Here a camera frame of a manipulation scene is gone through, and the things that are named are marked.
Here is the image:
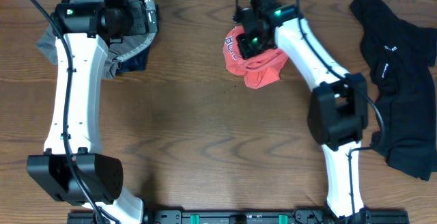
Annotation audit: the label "red soccer t-shirt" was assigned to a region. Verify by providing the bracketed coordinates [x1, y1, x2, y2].
[223, 26, 289, 89]

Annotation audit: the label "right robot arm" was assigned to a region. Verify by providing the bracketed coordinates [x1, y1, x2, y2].
[233, 0, 369, 223]

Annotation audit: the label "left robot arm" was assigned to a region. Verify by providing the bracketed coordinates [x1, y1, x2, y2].
[27, 0, 158, 223]

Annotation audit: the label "grey-brown folded shorts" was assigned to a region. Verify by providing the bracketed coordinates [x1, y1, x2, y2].
[36, 0, 158, 79]

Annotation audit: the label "black t-shirt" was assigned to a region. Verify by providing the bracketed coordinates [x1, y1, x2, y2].
[350, 0, 436, 181]

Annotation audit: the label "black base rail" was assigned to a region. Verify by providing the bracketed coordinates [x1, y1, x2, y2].
[66, 206, 410, 224]

